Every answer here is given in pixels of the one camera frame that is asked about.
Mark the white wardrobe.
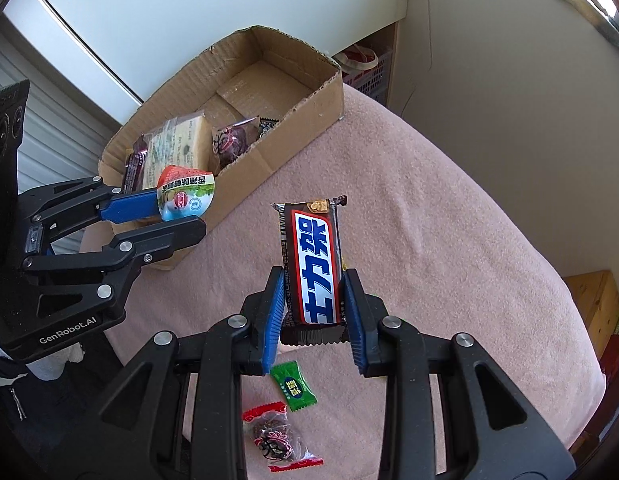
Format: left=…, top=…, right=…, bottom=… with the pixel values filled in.
left=4, top=0, right=430, bottom=126

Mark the small black packet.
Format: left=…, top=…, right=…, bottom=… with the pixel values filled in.
left=254, top=116, right=280, bottom=143

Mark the blue label chocolate bar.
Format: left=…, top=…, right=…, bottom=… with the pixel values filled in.
left=270, top=195, right=349, bottom=346

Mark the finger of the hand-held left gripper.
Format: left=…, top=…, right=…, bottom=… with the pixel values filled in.
left=20, top=175, right=163, bottom=235
left=20, top=216, right=208, bottom=320

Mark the clear cracker packet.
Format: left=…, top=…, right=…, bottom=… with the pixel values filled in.
left=137, top=112, right=213, bottom=191

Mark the green candy packet yellow label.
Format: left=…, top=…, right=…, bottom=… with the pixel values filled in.
left=270, top=360, right=319, bottom=412

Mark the red clear plum packet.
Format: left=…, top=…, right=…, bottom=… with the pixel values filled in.
left=242, top=401, right=325, bottom=473

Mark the plastic basket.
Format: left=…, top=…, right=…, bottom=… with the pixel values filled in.
left=332, top=42, right=394, bottom=106

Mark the cardboard box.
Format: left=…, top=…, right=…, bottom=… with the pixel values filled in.
left=80, top=25, right=345, bottom=273

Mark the brown chocolate bar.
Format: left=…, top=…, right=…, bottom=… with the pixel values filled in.
left=122, top=135, right=150, bottom=193

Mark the clear plum candy packet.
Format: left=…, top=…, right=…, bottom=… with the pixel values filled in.
left=210, top=116, right=260, bottom=173

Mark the red box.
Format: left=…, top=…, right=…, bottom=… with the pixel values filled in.
left=599, top=332, right=619, bottom=376

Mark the grey ribbed shutter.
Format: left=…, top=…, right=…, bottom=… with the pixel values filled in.
left=0, top=15, right=140, bottom=196

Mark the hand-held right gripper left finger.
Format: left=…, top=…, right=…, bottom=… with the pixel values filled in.
left=92, top=265, right=290, bottom=480

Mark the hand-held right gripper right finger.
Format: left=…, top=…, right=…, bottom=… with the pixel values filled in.
left=342, top=267, right=575, bottom=480

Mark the red blue small candy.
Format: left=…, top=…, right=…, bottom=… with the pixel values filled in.
left=156, top=164, right=216, bottom=222

